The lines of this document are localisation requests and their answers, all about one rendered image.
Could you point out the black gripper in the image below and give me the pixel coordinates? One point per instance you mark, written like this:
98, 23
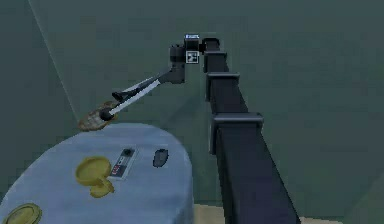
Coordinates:
176, 65

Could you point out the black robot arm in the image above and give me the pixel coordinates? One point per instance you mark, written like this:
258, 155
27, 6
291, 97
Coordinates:
233, 133

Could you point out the round blue dining table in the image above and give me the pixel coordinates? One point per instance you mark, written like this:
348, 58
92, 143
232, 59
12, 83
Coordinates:
110, 180

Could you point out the grey remote control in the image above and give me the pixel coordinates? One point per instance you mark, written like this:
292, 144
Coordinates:
124, 163

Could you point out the small dark grey object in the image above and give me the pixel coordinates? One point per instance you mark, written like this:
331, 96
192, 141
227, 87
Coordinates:
160, 158

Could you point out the yellow bowl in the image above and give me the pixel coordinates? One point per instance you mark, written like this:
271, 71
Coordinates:
92, 170

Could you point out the small yellow dish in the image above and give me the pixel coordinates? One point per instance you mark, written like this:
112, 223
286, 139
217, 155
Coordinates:
102, 189

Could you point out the yellow plate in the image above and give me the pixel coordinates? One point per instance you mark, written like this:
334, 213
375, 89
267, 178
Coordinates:
22, 214

